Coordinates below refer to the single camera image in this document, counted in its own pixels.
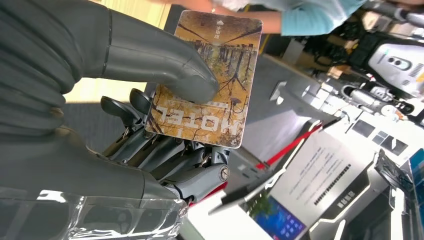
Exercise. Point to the silver kiosk stand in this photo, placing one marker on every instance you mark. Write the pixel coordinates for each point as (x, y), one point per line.
(331, 172)

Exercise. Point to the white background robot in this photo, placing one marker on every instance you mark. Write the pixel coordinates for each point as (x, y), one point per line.
(394, 63)

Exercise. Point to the person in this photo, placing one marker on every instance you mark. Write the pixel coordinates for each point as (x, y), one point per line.
(308, 20)

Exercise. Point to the red barrier belt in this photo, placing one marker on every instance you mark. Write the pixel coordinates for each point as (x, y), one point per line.
(288, 147)

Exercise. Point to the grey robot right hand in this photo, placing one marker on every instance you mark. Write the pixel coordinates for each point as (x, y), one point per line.
(82, 172)

